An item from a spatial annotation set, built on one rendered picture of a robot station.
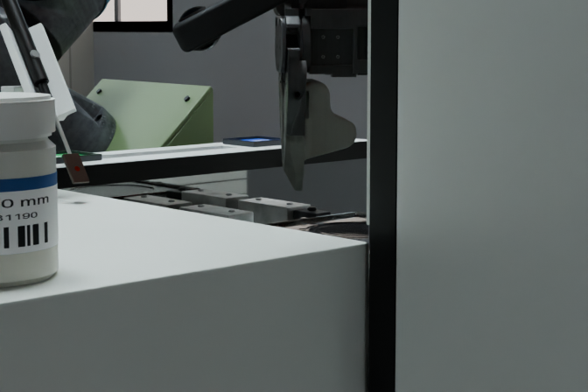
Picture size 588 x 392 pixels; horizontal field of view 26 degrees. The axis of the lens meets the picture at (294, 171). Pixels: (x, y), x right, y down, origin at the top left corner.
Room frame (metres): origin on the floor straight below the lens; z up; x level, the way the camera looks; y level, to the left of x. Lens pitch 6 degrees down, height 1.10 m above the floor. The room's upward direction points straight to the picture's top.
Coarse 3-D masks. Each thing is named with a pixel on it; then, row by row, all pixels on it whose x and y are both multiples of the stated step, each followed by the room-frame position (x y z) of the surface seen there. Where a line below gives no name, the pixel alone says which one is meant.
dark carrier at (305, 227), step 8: (304, 224) 1.25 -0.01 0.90; (312, 224) 1.25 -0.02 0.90; (320, 224) 1.26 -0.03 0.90; (328, 224) 1.26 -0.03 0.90; (336, 224) 1.26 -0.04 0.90; (344, 224) 1.26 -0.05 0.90; (352, 224) 1.26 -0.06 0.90; (360, 224) 1.26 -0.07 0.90; (312, 232) 1.21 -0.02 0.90; (320, 232) 1.21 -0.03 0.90; (328, 232) 1.21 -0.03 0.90; (336, 232) 1.21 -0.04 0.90; (344, 232) 1.21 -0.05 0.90; (352, 232) 1.21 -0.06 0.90; (360, 232) 1.21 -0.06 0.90; (368, 232) 1.21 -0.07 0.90; (360, 240) 1.16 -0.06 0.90; (368, 240) 1.16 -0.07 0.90
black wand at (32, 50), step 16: (16, 0) 1.00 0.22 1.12; (16, 16) 0.99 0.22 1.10; (16, 32) 0.99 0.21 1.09; (32, 48) 0.98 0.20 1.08; (32, 64) 0.97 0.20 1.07; (32, 80) 0.97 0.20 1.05; (48, 80) 0.98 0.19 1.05; (64, 144) 0.95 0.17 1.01; (64, 160) 0.94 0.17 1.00; (80, 160) 0.95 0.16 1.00; (80, 176) 0.94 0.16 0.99
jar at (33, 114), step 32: (0, 96) 0.65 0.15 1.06; (32, 96) 0.65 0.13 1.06; (0, 128) 0.63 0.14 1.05; (32, 128) 0.64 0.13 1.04; (0, 160) 0.63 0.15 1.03; (32, 160) 0.64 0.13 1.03; (0, 192) 0.63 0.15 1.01; (32, 192) 0.64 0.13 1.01; (0, 224) 0.63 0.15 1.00; (32, 224) 0.64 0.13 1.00; (0, 256) 0.63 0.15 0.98; (32, 256) 0.64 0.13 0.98
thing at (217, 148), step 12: (192, 144) 1.46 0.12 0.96; (204, 144) 1.46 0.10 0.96; (216, 144) 1.46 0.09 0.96; (228, 144) 1.46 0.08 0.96; (108, 156) 1.35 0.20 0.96; (120, 156) 1.36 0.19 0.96; (132, 156) 1.37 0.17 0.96; (144, 156) 1.33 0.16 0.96; (156, 156) 1.33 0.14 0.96; (168, 156) 1.33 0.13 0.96; (180, 156) 1.34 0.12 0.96
